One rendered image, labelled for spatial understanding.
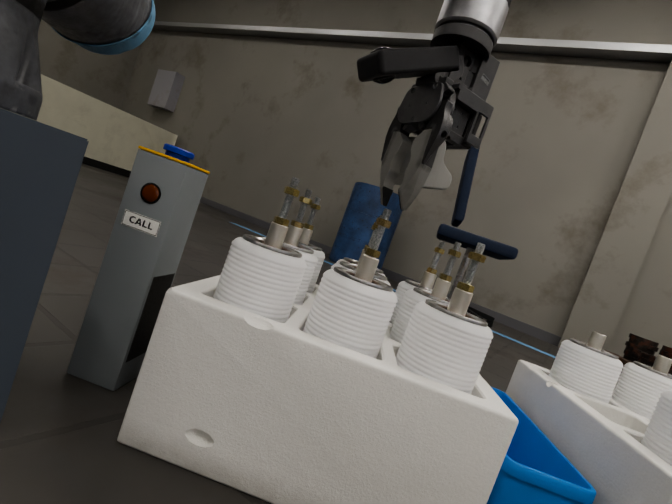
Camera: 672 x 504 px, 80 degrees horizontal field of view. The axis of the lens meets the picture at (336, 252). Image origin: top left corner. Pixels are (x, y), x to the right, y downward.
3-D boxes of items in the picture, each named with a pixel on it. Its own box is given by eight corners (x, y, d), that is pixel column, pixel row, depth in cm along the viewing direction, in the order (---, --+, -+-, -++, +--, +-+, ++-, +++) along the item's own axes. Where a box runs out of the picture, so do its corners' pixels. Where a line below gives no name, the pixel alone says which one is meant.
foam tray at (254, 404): (457, 580, 41) (521, 420, 40) (114, 442, 43) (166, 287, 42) (412, 413, 80) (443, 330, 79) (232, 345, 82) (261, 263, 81)
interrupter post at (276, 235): (259, 246, 48) (268, 220, 48) (265, 246, 50) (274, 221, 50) (277, 253, 48) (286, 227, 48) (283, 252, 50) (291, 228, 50)
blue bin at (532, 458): (563, 594, 45) (603, 497, 44) (469, 557, 45) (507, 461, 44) (482, 450, 74) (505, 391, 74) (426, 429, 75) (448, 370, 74)
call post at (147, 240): (112, 392, 52) (187, 165, 50) (64, 373, 52) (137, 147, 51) (143, 374, 59) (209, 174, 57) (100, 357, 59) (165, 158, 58)
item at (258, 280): (170, 380, 46) (220, 233, 45) (208, 357, 55) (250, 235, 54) (246, 413, 45) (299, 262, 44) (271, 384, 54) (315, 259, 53)
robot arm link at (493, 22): (480, -27, 42) (428, -1, 49) (465, 16, 42) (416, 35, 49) (522, 14, 46) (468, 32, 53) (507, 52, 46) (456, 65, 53)
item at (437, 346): (418, 488, 42) (479, 329, 41) (351, 435, 48) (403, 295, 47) (453, 466, 50) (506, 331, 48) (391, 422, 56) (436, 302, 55)
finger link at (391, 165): (411, 217, 52) (443, 150, 50) (376, 202, 49) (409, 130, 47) (398, 211, 54) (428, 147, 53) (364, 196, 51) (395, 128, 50)
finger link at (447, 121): (442, 167, 43) (461, 90, 44) (432, 161, 42) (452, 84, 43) (412, 171, 47) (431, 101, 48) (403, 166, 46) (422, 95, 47)
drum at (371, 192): (388, 279, 384) (415, 203, 379) (361, 274, 341) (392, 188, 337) (346, 262, 412) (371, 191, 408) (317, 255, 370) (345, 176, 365)
